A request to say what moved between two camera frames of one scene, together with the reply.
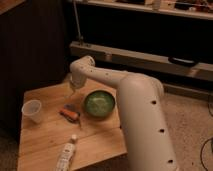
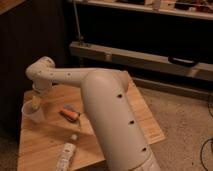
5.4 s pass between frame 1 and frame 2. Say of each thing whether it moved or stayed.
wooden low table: stayed
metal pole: stayed
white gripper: moved
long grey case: stayed
